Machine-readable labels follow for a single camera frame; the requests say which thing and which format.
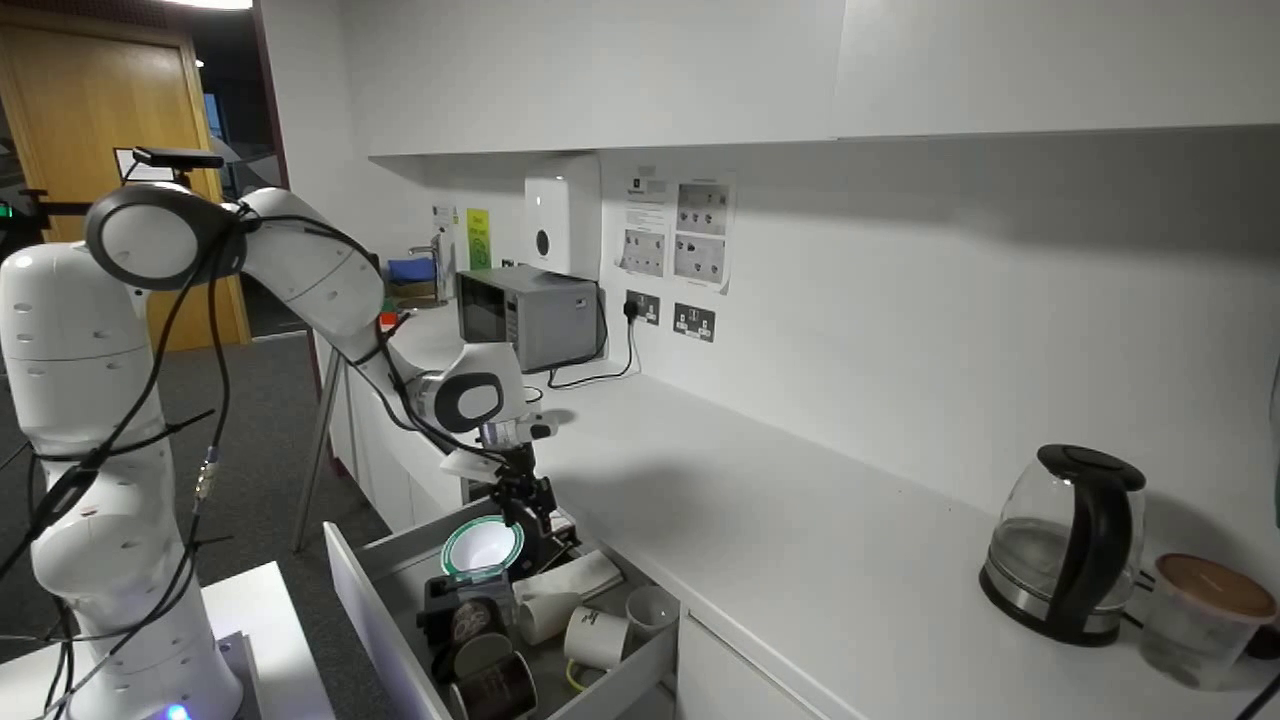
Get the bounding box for small white mug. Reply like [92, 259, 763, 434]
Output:
[621, 580, 680, 640]

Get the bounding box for black mug with script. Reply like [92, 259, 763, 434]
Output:
[453, 631, 541, 720]

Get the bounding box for double wall socket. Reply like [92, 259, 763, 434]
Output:
[667, 300, 721, 348]
[621, 289, 664, 331]

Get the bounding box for white kitchen counter unit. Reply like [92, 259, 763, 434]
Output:
[305, 298, 1280, 720]

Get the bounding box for glass electric kettle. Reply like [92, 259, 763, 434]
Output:
[975, 439, 1154, 652]

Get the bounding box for yellow green notice sheet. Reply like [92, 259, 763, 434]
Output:
[460, 205, 497, 275]

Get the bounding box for white mug yellow interior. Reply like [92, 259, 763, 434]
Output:
[559, 606, 634, 694]

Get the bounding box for wooden door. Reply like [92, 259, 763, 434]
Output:
[0, 13, 256, 355]

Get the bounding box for black camera stand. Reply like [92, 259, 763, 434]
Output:
[0, 186, 92, 264]

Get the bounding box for white robot stand table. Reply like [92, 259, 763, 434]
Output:
[0, 558, 336, 720]

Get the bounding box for white tub brown lid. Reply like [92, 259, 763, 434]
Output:
[1135, 550, 1280, 696]

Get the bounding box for green rimmed white plate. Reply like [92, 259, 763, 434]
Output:
[436, 514, 532, 590]

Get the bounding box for white paper pouch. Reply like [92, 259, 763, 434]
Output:
[530, 550, 628, 606]

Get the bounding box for silver microwave oven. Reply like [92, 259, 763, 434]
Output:
[453, 264, 610, 377]

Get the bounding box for blue box stack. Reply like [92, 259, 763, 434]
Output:
[382, 251, 446, 313]

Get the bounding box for black camera on mount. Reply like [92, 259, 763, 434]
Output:
[118, 139, 229, 192]

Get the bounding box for white wall cabinets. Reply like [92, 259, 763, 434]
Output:
[256, 0, 1280, 159]

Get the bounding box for white paper towel dispenser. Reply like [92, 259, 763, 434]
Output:
[521, 178, 578, 275]

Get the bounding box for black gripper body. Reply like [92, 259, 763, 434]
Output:
[486, 439, 547, 508]

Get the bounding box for black microwave power cable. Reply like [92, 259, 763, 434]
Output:
[545, 304, 649, 397]

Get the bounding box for tall white instruction notice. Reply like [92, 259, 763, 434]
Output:
[615, 163, 671, 279]

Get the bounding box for small picture notice sheet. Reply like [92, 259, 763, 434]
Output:
[671, 181, 733, 241]
[667, 231, 733, 289]

